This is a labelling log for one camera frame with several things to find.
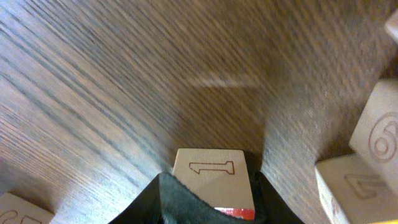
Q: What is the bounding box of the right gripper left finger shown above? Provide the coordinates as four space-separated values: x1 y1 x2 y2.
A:
110 172 236 224

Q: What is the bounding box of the yellow C block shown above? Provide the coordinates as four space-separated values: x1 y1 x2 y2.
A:
315 154 397 223

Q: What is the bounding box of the yellow E block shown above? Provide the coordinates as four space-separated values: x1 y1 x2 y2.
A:
384 9 398 43

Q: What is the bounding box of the red I block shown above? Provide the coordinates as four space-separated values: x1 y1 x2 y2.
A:
1 193 55 224

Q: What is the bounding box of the green R block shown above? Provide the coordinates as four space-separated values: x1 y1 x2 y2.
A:
349 78 397 194

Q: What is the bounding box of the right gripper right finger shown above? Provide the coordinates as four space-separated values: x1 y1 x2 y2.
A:
253 172 303 224

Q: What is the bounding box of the red A block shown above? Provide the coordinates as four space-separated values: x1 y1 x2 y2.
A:
173 148 255 220

